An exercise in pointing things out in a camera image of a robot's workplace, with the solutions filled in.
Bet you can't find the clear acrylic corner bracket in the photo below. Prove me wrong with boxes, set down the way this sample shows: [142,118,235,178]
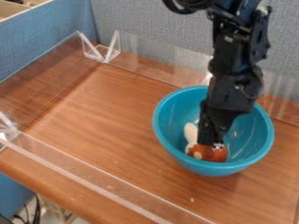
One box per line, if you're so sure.
[79,31,122,64]

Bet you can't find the black cables under table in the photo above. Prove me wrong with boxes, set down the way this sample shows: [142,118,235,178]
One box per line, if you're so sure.
[0,194,45,224]

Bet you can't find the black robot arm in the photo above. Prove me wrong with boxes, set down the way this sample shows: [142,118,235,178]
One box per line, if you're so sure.
[163,0,273,146]

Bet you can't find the clear acrylic barrier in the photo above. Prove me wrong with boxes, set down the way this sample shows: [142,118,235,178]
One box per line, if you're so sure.
[113,32,299,102]
[0,112,214,224]

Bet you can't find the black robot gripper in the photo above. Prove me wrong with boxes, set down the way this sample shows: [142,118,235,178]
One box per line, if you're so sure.
[198,66,265,146]

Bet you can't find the blue partition panel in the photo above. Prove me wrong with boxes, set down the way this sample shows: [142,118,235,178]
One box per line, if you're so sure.
[0,0,98,82]

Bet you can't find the clear acrylic front barrier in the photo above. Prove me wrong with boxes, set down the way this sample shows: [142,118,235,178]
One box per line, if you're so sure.
[0,112,214,224]

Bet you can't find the blue plastic bowl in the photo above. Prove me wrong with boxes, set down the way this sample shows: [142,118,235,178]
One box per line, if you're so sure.
[153,86,275,177]

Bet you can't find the brown and white toy mushroom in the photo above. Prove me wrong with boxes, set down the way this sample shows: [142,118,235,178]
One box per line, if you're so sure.
[183,122,229,163]

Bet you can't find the clear acrylic back barrier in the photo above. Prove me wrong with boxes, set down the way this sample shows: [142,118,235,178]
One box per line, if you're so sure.
[113,32,299,102]

